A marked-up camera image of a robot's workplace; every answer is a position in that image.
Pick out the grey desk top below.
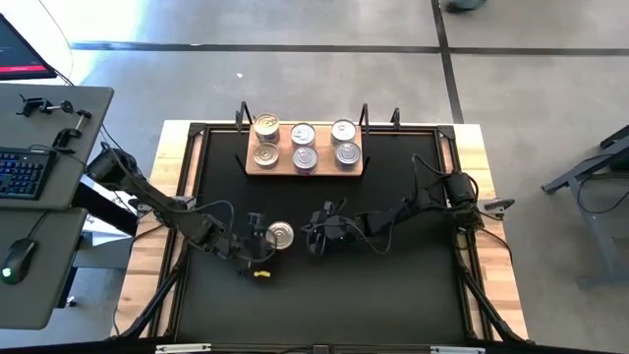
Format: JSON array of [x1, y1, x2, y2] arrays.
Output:
[[0, 206, 89, 331], [0, 83, 115, 212]]

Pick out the silver aluminium bracket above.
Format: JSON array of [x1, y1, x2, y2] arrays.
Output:
[[429, 345, 486, 354], [154, 343, 212, 354]]

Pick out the person's foot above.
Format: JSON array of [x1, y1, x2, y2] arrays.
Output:
[[444, 0, 488, 14]]

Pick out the grey metal table frame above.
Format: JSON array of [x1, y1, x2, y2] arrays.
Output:
[[540, 125, 629, 289]]

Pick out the red-labelled tuna can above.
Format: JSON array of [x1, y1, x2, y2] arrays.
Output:
[[289, 121, 317, 148], [291, 146, 319, 175]]

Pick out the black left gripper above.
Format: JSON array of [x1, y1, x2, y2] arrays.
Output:
[[215, 212, 272, 270]]

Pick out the green-labelled can silver lid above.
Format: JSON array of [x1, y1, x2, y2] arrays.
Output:
[[329, 118, 358, 146], [333, 141, 363, 168]]

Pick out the blue-labelled seafood can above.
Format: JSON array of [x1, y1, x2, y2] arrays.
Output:
[[252, 142, 280, 169], [253, 112, 281, 144], [264, 220, 296, 251]]

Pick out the black table mat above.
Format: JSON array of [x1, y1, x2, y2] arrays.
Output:
[[175, 128, 469, 345]]

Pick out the black computer mouse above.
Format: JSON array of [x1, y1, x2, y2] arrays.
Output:
[[0, 239, 38, 286]]

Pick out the black aluminium table frame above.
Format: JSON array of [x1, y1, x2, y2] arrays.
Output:
[[108, 120, 535, 354]]

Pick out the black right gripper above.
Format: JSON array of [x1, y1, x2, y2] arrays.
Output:
[[302, 211, 356, 245]]

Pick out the wooden shelf with black frame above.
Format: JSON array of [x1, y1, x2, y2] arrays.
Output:
[[233, 100, 372, 177]]

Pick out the black screw clamp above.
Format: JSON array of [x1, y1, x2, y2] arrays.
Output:
[[51, 108, 93, 150], [17, 93, 75, 118]]

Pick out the black computer monitor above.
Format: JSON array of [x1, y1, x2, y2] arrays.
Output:
[[0, 13, 58, 82]]

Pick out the black backlit keyboard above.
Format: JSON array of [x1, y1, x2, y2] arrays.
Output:
[[0, 147, 56, 202]]

